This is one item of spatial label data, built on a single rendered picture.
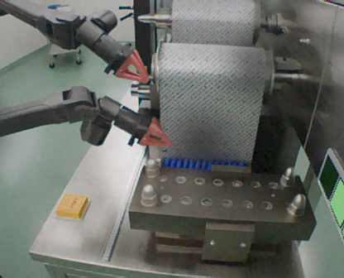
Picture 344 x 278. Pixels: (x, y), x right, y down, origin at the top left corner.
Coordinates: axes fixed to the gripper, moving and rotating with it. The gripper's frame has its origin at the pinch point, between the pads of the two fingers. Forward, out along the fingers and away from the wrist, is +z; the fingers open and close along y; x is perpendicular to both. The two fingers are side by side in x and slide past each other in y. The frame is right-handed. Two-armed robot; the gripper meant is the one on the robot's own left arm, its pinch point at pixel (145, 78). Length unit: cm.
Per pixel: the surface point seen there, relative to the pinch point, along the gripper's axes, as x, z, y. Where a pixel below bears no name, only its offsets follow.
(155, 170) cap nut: -11.0, 14.3, 13.9
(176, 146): -6.6, 16.4, 6.0
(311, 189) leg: 4, 67, -6
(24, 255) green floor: -151, 10, -21
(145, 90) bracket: -3.8, 2.2, -2.6
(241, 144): 5.1, 27.8, 6.3
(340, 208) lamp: 19, 30, 37
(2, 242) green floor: -164, -6, -27
